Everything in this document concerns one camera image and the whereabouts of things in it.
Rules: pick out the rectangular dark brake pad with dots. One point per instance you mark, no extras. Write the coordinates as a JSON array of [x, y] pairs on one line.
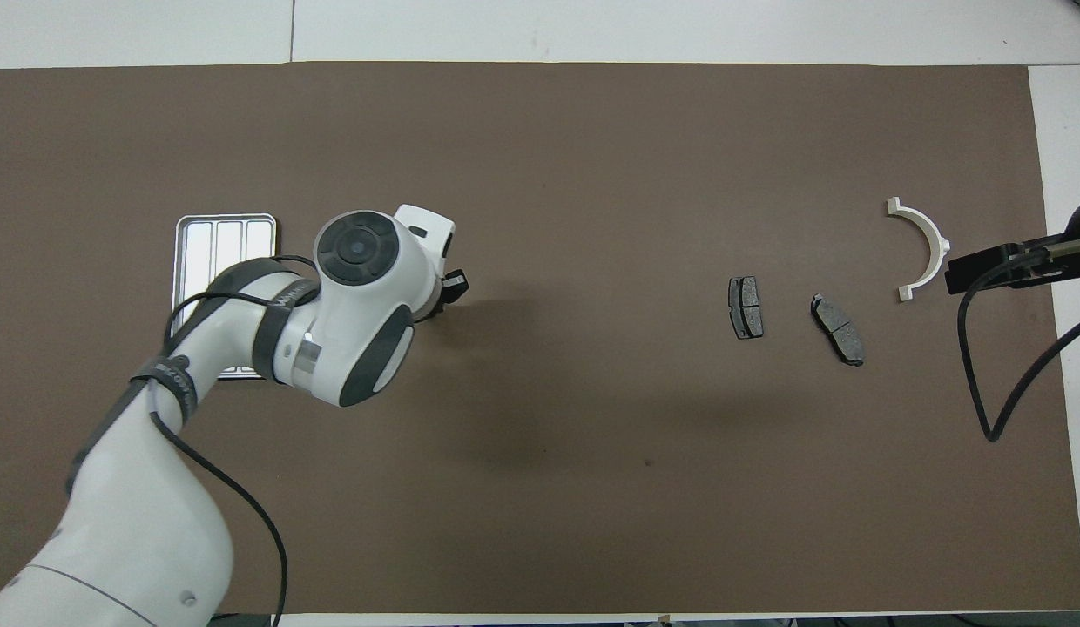
[[746, 307]]

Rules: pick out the white curved plastic bracket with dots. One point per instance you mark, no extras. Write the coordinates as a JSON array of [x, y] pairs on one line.
[[930, 235]]

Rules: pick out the silver metal tray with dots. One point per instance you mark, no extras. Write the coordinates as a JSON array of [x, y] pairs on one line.
[[205, 248]]

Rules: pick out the brown table mat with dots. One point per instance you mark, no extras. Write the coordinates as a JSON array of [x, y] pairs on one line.
[[592, 435]]

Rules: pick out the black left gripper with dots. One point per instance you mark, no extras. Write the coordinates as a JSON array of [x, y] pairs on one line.
[[428, 309]]

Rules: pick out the curved dark brake pad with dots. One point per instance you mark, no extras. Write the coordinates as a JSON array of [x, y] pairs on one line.
[[838, 329]]

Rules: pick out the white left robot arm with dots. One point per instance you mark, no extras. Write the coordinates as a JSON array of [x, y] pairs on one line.
[[157, 505]]

